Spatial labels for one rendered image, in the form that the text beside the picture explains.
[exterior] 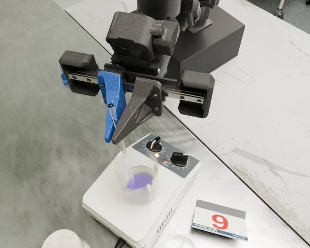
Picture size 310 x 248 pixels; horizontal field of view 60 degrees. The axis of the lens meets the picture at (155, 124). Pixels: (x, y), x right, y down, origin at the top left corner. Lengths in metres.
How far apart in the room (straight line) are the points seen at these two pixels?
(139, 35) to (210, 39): 0.40
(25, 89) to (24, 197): 0.30
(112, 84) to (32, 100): 0.45
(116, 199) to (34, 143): 0.28
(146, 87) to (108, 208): 0.22
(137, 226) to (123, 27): 0.28
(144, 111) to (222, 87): 0.40
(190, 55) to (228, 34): 0.12
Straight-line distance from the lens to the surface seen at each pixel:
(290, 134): 0.65
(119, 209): 0.44
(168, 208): 0.46
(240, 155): 0.59
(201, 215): 0.51
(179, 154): 0.50
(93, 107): 0.67
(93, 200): 0.46
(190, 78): 0.29
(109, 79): 0.31
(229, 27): 0.71
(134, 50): 0.30
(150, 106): 0.32
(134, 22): 0.29
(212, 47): 0.66
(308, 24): 2.66
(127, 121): 0.29
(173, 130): 0.60
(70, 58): 0.34
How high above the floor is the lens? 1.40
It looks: 55 degrees down
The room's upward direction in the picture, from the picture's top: 5 degrees counter-clockwise
